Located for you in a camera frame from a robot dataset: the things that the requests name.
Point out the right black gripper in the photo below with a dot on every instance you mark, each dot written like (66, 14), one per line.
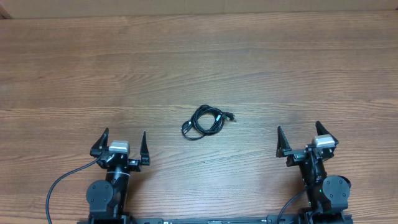
(296, 156)

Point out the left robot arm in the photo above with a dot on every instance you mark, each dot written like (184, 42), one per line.
(107, 197)

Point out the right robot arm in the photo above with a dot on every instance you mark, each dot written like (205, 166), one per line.
(327, 194)

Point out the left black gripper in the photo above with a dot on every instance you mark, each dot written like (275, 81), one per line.
(134, 165)

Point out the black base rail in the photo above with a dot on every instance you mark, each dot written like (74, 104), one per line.
(270, 219)

